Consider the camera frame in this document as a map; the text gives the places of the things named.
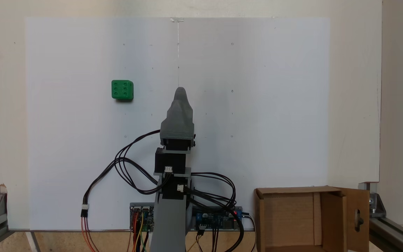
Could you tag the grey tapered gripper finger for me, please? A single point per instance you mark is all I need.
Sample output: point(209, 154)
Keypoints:
point(180, 105)

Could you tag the green die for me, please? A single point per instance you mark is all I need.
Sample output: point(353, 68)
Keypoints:
point(121, 90)

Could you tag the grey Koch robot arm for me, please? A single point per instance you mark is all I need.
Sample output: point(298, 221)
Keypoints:
point(170, 224)

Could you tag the clear tape piece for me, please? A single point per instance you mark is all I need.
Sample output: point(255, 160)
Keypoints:
point(177, 19)

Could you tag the blue circuit board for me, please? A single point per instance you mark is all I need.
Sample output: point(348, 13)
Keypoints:
point(215, 219)

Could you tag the white paper sheet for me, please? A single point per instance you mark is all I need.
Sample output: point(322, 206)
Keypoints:
point(65, 140)

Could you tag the brown cardboard box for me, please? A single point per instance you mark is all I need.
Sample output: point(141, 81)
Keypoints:
point(289, 217)

